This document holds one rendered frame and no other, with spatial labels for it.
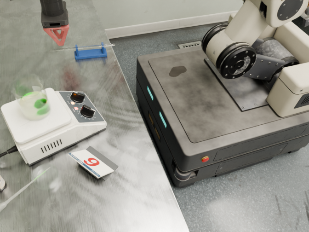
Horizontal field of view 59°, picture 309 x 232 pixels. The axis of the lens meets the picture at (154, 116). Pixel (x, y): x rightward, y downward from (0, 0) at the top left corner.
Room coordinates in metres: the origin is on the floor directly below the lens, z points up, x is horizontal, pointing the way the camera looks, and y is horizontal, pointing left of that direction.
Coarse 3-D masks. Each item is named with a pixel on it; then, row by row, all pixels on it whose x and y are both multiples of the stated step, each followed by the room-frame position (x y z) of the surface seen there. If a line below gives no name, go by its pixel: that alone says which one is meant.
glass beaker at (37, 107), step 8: (16, 80) 0.39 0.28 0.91; (24, 80) 0.40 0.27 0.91; (32, 80) 0.40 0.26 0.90; (40, 80) 0.40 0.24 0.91; (16, 88) 0.38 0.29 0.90; (24, 88) 0.39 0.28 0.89; (32, 88) 0.40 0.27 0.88; (40, 88) 0.40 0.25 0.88; (16, 96) 0.35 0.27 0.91; (24, 96) 0.34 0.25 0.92; (32, 96) 0.34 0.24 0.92; (40, 96) 0.36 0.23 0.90; (24, 104) 0.34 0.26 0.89; (32, 104) 0.35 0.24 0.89; (40, 104) 0.36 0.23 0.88; (48, 104) 0.37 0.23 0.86; (24, 112) 0.35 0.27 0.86; (32, 112) 0.34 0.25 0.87; (40, 112) 0.35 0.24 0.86; (48, 112) 0.37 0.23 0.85; (32, 120) 0.34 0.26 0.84
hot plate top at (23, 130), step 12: (48, 96) 0.42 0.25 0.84; (12, 108) 0.37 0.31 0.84; (60, 108) 0.39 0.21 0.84; (12, 120) 0.34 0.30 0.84; (24, 120) 0.35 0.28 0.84; (48, 120) 0.35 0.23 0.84; (60, 120) 0.35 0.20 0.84; (12, 132) 0.31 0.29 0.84; (24, 132) 0.31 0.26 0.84; (36, 132) 0.32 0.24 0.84; (48, 132) 0.33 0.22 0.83
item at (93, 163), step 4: (76, 152) 0.32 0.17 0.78; (80, 152) 0.32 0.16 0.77; (84, 152) 0.33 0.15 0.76; (76, 156) 0.30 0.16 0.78; (80, 156) 0.31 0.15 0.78; (84, 156) 0.31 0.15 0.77; (88, 156) 0.32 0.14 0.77; (92, 156) 0.32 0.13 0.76; (80, 160) 0.29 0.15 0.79; (84, 160) 0.30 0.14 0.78; (88, 160) 0.30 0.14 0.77; (92, 160) 0.31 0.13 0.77; (96, 160) 0.31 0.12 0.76; (88, 164) 0.29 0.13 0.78; (92, 164) 0.29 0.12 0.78; (96, 164) 0.29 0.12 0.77; (100, 164) 0.30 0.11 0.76; (92, 168) 0.28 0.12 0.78; (96, 168) 0.28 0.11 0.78; (100, 168) 0.28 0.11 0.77; (104, 168) 0.29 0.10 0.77; (108, 168) 0.29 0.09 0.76; (96, 172) 0.27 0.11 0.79; (100, 172) 0.27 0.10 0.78; (104, 172) 0.28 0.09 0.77
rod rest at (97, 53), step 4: (100, 48) 0.72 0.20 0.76; (104, 48) 0.72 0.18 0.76; (76, 52) 0.67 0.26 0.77; (80, 52) 0.69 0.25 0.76; (84, 52) 0.69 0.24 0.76; (88, 52) 0.69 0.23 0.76; (92, 52) 0.69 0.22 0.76; (96, 52) 0.70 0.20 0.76; (100, 52) 0.70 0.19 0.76; (104, 52) 0.69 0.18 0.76; (76, 56) 0.67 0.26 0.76; (80, 56) 0.67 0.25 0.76; (84, 56) 0.67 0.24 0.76; (88, 56) 0.67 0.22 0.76; (92, 56) 0.68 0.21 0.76; (96, 56) 0.68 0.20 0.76; (100, 56) 0.69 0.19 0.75; (104, 56) 0.69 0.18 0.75
